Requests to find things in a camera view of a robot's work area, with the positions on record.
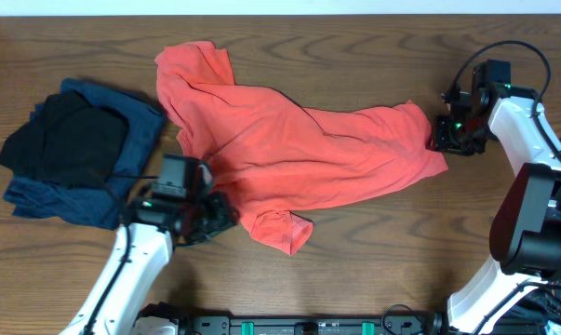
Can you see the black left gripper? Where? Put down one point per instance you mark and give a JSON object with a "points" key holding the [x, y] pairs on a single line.
{"points": [[223, 216]]}

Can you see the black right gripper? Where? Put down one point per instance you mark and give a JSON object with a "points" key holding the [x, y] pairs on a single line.
{"points": [[440, 141]]}

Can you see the coral red t-shirt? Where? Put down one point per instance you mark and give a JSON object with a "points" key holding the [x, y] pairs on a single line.
{"points": [[276, 159]]}

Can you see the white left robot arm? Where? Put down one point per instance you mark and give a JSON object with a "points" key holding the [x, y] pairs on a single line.
{"points": [[154, 226]]}

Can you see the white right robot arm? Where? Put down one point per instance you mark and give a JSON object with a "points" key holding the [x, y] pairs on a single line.
{"points": [[525, 235]]}

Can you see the folded navy blue garment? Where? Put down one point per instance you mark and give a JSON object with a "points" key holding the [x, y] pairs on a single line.
{"points": [[87, 206]]}

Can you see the folded black garment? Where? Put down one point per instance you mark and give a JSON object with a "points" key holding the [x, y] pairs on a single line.
{"points": [[69, 142]]}

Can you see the dark patterned garment pile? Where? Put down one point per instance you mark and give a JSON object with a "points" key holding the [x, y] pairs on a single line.
{"points": [[541, 308]]}

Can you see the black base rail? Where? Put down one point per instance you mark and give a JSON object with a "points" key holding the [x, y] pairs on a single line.
{"points": [[308, 325]]}

